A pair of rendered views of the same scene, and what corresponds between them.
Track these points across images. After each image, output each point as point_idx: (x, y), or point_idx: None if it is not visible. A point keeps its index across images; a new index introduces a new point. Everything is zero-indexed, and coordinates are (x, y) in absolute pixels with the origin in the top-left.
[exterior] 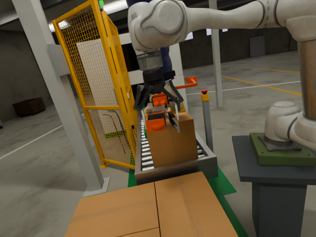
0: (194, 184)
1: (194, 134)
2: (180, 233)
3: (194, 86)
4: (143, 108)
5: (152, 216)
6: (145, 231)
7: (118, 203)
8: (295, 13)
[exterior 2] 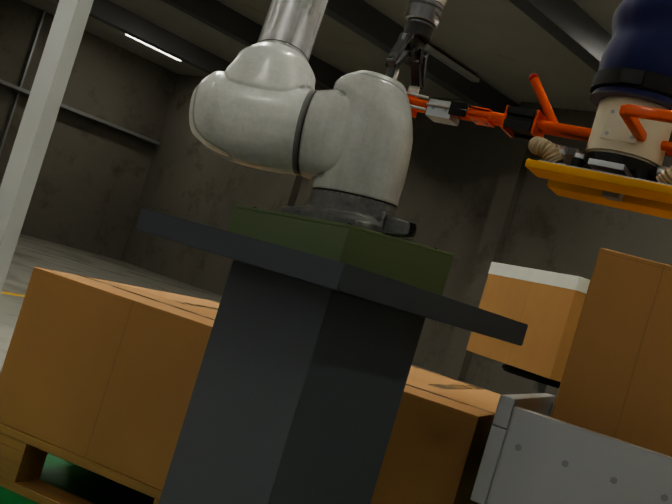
0: (433, 396)
1: (580, 315)
2: None
3: (621, 116)
4: (415, 86)
5: None
6: None
7: (473, 392)
8: None
